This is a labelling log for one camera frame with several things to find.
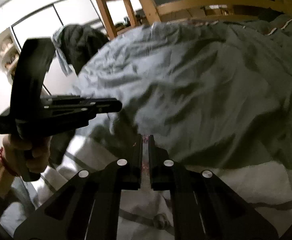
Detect red crystal bracelet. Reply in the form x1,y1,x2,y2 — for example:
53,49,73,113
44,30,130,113
132,134,150,174

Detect left hand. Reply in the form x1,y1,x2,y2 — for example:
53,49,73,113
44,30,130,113
2,135,51,176

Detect white striped pillow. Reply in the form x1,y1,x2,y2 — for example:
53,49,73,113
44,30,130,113
0,134,292,240

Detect white corner shelf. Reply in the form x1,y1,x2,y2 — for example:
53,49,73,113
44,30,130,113
0,27,21,84

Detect light blue denim garment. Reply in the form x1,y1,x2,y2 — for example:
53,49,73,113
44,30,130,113
51,26,73,76

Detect black puffer jacket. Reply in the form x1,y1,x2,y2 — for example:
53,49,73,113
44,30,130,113
59,24,109,75

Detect white sliding wardrobe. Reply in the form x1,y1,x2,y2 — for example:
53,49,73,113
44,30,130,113
11,0,106,49

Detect grey duvet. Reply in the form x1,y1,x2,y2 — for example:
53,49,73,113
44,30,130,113
73,16,292,170

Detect wooden ladder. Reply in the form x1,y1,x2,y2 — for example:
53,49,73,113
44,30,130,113
96,0,139,40

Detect red bead wrist bracelet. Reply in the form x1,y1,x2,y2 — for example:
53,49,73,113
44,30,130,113
0,146,20,177

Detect wooden bed frame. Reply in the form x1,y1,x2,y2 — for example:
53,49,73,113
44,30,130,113
88,0,292,41

